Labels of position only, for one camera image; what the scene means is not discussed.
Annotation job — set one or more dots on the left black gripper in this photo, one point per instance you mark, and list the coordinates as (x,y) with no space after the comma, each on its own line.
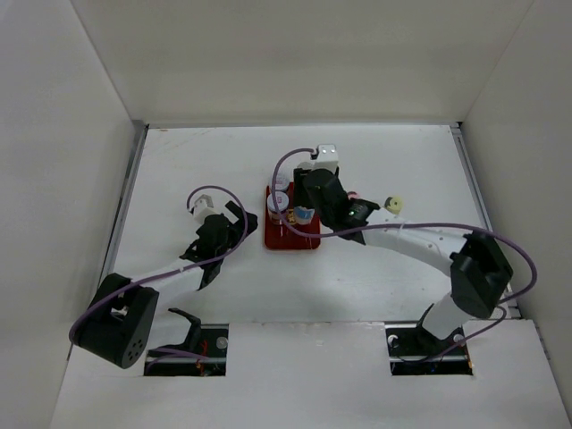
(237,229)

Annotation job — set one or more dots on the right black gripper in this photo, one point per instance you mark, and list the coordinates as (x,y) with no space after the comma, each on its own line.
(299,186)

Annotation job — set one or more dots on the grey-cap blue-label bottle front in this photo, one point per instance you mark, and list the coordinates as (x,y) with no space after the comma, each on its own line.
(303,215)

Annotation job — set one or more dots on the grey-lid spice jar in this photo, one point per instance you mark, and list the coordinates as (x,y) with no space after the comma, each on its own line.
(277,205)
(280,183)

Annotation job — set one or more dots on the grey-lid spice jar front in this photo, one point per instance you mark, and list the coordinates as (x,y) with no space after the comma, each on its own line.
(280,183)

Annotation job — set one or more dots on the yellow-lid spice bottle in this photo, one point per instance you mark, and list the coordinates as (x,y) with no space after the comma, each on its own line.
(393,204)

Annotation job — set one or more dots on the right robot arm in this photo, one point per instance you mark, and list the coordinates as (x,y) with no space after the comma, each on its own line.
(478,270)

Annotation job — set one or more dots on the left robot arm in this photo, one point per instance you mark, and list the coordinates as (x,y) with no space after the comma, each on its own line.
(117,324)

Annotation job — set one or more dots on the red lacquer tray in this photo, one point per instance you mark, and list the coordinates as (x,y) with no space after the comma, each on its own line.
(279,237)

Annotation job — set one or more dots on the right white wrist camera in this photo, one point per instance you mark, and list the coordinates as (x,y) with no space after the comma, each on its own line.
(326,158)

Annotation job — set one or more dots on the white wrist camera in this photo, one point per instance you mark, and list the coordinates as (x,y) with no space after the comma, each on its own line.
(202,207)
(326,158)

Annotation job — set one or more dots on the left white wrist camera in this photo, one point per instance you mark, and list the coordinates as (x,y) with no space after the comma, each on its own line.
(202,207)

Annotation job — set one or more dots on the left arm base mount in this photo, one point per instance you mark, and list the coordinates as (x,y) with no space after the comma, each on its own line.
(181,345)

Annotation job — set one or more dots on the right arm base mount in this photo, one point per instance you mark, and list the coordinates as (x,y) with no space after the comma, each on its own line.
(414,352)

